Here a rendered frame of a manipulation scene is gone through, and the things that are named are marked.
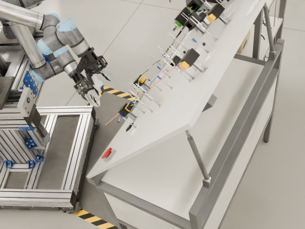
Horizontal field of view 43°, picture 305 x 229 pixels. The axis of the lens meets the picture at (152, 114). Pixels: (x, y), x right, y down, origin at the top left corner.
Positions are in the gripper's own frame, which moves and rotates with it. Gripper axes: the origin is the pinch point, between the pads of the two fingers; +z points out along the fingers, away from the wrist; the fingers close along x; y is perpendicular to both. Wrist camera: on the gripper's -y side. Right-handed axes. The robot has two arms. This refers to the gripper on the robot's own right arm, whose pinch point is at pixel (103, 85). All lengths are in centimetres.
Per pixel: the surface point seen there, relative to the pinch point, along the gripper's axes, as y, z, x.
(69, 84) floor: -157, 53, 95
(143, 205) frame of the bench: 6, 55, -29
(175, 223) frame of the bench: 22, 63, -31
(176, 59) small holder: 34.8, 2.8, 14.3
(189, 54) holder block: 59, -11, -8
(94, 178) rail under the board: -16.6, 37.2, -27.1
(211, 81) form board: 72, -8, -22
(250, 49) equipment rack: 19, 62, 109
